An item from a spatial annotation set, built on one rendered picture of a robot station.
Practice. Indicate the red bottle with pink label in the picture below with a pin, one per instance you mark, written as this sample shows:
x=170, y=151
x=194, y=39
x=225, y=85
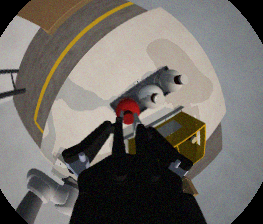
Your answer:
x=128, y=106

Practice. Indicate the yellow crate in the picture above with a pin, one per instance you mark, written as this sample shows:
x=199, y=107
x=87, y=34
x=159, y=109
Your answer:
x=176, y=131

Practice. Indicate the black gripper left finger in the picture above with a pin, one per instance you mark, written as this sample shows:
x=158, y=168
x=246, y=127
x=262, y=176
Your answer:
x=78, y=157

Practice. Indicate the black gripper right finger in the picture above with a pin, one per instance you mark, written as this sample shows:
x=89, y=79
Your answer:
x=166, y=153

